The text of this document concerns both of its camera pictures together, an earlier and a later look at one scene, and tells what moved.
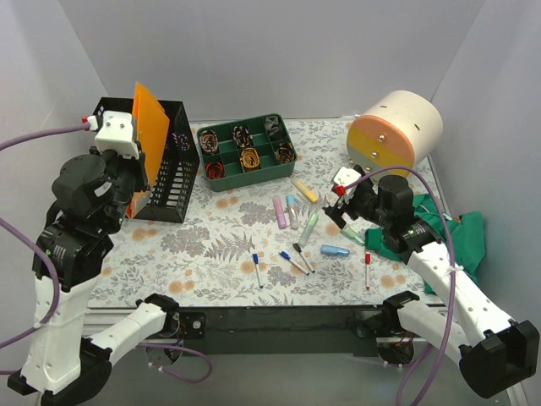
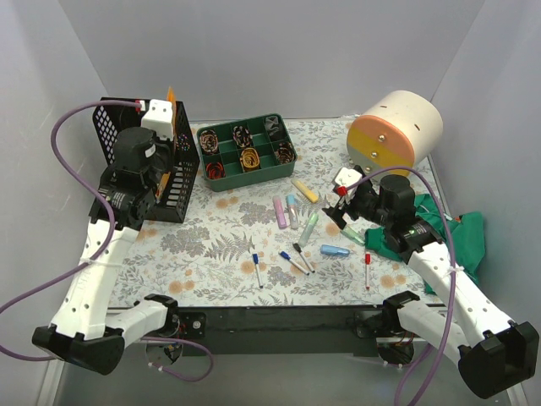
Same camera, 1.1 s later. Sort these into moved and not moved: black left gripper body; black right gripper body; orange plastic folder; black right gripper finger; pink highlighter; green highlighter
Moved: orange plastic folder; black left gripper body
Not moved: green highlighter; black right gripper finger; pink highlighter; black right gripper body
